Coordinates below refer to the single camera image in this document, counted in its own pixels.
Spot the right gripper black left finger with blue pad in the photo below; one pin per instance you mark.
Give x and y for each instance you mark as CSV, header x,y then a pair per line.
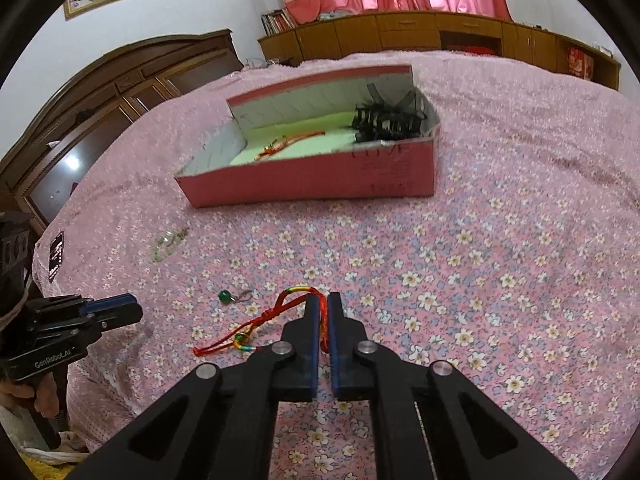
x,y
216,423

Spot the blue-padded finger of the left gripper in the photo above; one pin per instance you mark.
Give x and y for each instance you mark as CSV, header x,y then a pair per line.
x,y
113,312

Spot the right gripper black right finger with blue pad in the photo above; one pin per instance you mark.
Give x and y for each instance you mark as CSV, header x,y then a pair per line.
x,y
429,421

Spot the green bead pendant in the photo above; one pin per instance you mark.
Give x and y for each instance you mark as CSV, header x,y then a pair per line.
x,y
226,297

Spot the left hand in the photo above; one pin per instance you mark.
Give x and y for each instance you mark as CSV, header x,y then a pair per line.
x,y
44,395

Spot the black smartphone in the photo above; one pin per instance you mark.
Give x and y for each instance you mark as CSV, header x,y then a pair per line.
x,y
56,256

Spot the pink floral bedspread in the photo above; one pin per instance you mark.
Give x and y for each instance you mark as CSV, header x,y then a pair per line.
x,y
522,269

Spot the dark wooden headboard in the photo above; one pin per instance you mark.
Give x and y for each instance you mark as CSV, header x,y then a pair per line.
x,y
78,124

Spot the pink cardboard box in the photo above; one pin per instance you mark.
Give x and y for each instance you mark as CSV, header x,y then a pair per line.
x,y
293,141

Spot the row of books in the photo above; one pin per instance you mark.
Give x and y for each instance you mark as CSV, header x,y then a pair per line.
x,y
277,21

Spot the red gift bag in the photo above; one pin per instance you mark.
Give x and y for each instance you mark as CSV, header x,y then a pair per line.
x,y
580,63

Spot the long wooden cabinet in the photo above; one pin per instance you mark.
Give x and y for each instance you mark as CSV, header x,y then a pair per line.
x,y
428,31

